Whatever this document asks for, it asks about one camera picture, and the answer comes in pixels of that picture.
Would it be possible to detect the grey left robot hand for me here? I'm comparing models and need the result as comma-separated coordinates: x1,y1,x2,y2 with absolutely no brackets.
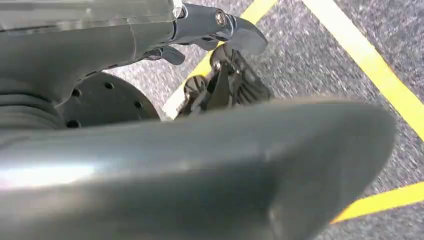
0,0,397,240

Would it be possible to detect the yellow floor tape square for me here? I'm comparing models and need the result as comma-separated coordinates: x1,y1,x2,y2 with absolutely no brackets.
161,0,424,225

